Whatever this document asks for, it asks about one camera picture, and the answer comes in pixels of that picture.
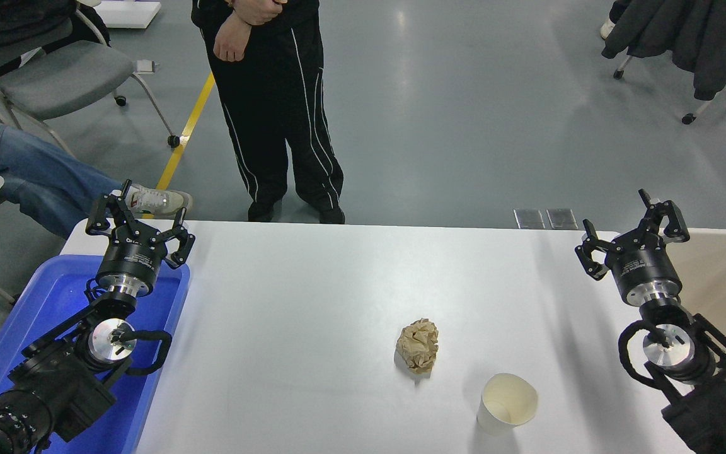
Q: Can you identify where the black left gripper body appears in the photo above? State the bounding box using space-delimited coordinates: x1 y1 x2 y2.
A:
95 232 169 286

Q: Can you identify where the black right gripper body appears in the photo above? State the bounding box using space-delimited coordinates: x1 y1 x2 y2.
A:
611 240 684 301

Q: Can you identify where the white paper cup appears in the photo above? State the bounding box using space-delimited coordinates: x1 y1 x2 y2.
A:
476 373 539 436

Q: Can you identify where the person's hand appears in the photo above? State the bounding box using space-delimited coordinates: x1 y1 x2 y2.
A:
214 13 253 62
237 0 288 26

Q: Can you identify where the metal floor outlet plate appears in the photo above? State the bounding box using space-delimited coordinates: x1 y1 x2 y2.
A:
514 209 546 230
546 209 579 230

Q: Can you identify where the blue plastic tray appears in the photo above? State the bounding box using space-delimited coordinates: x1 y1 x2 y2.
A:
0 254 191 454

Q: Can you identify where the seated person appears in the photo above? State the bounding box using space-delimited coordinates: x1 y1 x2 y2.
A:
0 36 193 239

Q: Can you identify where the wheeled chair under coat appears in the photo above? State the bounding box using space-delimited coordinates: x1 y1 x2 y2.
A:
613 54 726 125

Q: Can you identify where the grey office chair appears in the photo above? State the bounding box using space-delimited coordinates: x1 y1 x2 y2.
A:
0 6 181 158

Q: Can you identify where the standing person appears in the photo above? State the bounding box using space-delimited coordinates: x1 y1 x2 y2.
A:
191 0 346 224

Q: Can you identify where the dark hanging coat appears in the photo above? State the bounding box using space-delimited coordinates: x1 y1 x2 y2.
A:
601 0 726 102

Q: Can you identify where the crumpled tan paper ball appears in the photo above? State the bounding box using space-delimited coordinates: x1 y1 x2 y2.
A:
396 318 439 375

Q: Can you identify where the white flat board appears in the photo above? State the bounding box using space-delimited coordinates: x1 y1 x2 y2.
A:
95 0 162 29

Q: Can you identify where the dark jacket on grey chair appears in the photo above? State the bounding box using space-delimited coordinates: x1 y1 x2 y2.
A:
0 0 112 67

